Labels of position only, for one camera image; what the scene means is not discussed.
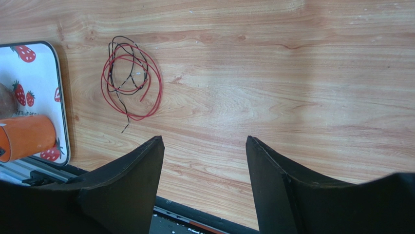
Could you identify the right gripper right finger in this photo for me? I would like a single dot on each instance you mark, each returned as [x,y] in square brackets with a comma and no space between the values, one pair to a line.
[293,199]

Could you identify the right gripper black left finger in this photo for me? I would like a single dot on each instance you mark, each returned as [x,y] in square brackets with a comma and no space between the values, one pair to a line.
[117,198]

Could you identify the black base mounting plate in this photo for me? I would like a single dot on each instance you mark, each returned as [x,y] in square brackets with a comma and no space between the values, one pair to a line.
[169,217]

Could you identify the orange transparent cup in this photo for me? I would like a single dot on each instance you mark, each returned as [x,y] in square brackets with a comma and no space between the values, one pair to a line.
[25,136]

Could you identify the strawberry pattern tray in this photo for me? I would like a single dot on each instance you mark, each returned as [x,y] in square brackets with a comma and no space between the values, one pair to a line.
[31,70]

